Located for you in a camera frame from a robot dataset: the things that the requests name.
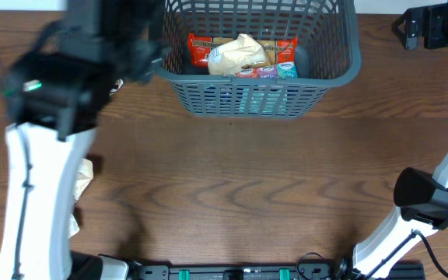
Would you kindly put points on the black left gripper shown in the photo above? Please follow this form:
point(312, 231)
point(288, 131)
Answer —
point(137, 64)

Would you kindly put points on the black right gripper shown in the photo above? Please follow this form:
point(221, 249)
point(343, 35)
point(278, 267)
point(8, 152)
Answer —
point(437, 16)

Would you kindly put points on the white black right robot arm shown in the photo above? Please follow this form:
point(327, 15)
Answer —
point(420, 199)

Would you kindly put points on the multicolour tissue pack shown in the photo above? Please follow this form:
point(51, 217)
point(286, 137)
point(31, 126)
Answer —
point(281, 70)

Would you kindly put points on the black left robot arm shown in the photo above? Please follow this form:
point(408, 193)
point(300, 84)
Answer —
point(53, 96)

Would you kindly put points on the beige pouch with window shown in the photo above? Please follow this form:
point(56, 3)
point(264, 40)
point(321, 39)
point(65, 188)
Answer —
point(84, 177)

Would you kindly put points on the plain beige paper pouch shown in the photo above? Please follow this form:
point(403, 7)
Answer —
point(232, 57)

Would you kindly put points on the grey plastic basket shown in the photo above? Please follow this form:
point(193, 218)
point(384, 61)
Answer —
point(327, 54)

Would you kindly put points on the spaghetti packet red ends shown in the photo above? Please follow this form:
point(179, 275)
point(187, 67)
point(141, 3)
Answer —
point(278, 51)

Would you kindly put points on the teal snack packet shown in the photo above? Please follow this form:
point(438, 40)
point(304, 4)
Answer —
point(262, 101)

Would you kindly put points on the Pantree cookie pouch printed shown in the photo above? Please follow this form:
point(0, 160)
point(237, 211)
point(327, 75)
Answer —
point(117, 86)

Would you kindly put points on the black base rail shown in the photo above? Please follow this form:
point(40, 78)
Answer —
point(316, 270)

